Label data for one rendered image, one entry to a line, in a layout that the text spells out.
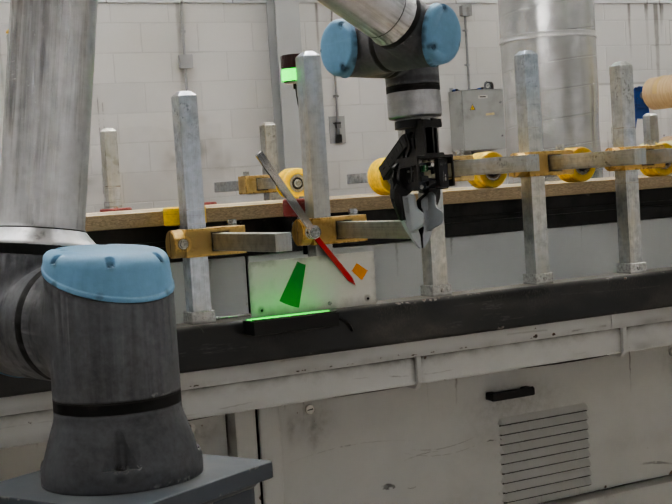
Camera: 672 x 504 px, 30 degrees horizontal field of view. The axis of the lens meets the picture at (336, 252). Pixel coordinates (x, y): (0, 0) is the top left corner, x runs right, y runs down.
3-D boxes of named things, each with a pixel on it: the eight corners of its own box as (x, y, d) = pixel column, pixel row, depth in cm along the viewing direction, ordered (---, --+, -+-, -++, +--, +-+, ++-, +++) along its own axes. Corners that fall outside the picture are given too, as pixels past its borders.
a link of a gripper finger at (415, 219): (420, 248, 204) (415, 192, 204) (401, 249, 210) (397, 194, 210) (436, 247, 206) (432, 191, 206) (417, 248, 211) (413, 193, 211)
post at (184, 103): (215, 362, 222) (196, 90, 219) (197, 364, 220) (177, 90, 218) (207, 360, 225) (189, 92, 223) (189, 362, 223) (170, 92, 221)
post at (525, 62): (550, 284, 257) (537, 49, 255) (536, 286, 256) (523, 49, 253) (540, 284, 260) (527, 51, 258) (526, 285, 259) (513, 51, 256)
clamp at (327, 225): (368, 240, 236) (366, 214, 235) (304, 246, 229) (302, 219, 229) (353, 240, 241) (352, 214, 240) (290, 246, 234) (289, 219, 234)
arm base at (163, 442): (236, 464, 151) (230, 382, 150) (122, 502, 136) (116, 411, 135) (123, 453, 162) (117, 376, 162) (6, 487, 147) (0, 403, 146)
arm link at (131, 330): (96, 409, 138) (84, 249, 137) (19, 397, 150) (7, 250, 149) (207, 387, 148) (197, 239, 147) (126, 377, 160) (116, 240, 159)
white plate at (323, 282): (377, 303, 237) (374, 250, 236) (252, 318, 224) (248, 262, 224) (376, 303, 237) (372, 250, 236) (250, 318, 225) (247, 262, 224)
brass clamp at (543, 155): (576, 173, 258) (575, 149, 258) (523, 177, 252) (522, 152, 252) (557, 174, 264) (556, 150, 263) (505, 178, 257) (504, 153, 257)
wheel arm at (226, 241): (294, 256, 200) (292, 229, 200) (274, 258, 198) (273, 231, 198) (191, 252, 238) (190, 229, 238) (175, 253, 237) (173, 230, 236)
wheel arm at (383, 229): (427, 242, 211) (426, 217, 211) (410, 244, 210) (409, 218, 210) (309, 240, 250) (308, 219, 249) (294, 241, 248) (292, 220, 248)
